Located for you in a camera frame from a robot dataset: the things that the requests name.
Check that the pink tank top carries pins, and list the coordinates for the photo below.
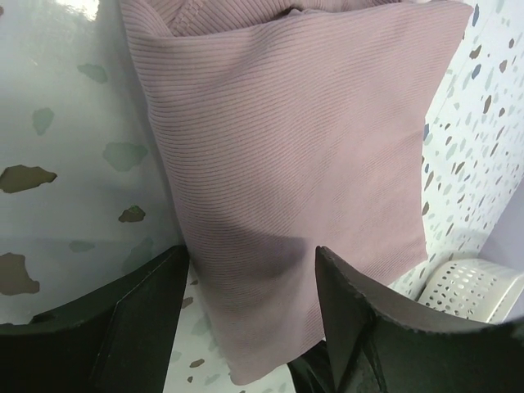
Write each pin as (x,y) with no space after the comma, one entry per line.
(283,126)

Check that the white perforated laundry basket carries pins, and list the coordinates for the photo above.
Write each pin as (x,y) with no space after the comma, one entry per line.
(473,289)

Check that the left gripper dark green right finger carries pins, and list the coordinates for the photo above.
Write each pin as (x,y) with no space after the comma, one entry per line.
(381,341)

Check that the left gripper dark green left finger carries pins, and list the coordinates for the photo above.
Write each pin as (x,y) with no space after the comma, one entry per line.
(118,338)

